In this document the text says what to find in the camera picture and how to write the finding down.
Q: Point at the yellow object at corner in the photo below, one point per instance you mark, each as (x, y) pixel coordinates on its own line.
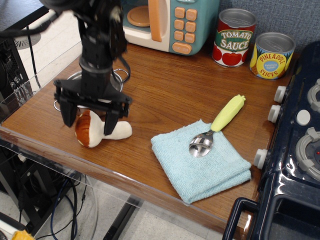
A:
(17, 235)

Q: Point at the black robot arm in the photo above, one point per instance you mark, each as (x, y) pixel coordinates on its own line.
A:
(100, 24)

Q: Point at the plush brown white mushroom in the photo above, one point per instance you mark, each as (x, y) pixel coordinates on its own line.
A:
(89, 130)

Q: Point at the spoon with yellow corn handle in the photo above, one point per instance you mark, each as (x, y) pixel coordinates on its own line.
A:
(202, 143)

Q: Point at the tomato sauce can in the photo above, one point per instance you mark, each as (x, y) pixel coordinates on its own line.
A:
(235, 30)

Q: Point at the toy microwave cream and teal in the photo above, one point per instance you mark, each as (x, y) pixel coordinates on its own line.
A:
(174, 26)

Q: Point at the light blue folded cloth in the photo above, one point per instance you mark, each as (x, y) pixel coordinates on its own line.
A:
(197, 178)

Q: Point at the black desk at left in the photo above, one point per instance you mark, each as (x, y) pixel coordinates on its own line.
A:
(16, 15)

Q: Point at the dark blue toy stove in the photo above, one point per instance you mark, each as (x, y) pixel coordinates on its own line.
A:
(288, 204)

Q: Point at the pineapple slices can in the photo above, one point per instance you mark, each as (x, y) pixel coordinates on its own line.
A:
(272, 54)

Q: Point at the stainless steel pot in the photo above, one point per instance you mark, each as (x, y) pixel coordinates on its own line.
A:
(116, 81)

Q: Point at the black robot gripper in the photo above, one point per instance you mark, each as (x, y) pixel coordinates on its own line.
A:
(93, 90)

